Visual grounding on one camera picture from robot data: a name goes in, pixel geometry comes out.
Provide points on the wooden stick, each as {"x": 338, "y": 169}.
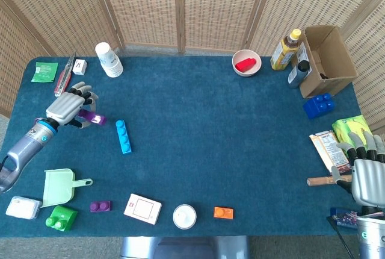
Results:
{"x": 320, "y": 180}

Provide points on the brown cardboard box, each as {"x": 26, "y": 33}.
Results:
{"x": 334, "y": 60}

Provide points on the cyan toy brick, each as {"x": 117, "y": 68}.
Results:
{"x": 123, "y": 137}

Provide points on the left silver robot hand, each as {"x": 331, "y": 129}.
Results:
{"x": 64, "y": 105}

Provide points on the green foil packet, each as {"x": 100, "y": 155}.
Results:
{"x": 44, "y": 71}

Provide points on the small white box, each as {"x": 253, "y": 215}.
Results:
{"x": 79, "y": 67}

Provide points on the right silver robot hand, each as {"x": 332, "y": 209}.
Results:
{"x": 368, "y": 180}

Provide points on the red block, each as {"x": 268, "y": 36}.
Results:
{"x": 245, "y": 64}

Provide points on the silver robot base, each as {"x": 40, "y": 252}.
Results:
{"x": 183, "y": 248}

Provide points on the small purple toy brick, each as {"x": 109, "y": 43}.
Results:
{"x": 100, "y": 207}

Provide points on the long purple toy brick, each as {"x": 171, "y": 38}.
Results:
{"x": 96, "y": 118}

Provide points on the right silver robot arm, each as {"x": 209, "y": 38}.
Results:
{"x": 371, "y": 238}

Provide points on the printed snack carton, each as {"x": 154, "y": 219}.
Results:
{"x": 329, "y": 149}

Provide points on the white tissue pack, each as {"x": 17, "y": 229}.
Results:
{"x": 22, "y": 207}

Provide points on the white box with red print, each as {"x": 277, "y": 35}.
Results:
{"x": 142, "y": 209}

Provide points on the green toy brick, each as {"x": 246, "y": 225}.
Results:
{"x": 64, "y": 217}

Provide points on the beige bowl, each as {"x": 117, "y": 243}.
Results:
{"x": 240, "y": 55}

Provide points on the yellow tea bottle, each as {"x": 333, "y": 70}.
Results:
{"x": 282, "y": 55}

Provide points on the dark grey bottle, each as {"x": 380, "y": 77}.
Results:
{"x": 296, "y": 76}

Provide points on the red utility knife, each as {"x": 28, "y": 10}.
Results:
{"x": 63, "y": 78}

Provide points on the blue felt table cover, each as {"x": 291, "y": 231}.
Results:
{"x": 195, "y": 135}

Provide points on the white round jar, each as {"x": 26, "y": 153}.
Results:
{"x": 184, "y": 217}

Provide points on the mint green dustpan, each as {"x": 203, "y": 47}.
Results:
{"x": 58, "y": 188}

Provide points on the green tissue pack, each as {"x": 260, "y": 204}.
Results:
{"x": 349, "y": 126}

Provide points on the blue toy brick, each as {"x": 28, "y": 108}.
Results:
{"x": 319, "y": 107}

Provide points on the orange toy brick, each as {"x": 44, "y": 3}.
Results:
{"x": 224, "y": 213}

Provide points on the dark blue packet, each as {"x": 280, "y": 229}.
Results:
{"x": 344, "y": 218}

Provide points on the bamboo folding screen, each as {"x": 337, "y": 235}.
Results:
{"x": 150, "y": 6}

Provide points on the white paper cup stack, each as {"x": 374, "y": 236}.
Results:
{"x": 110, "y": 61}

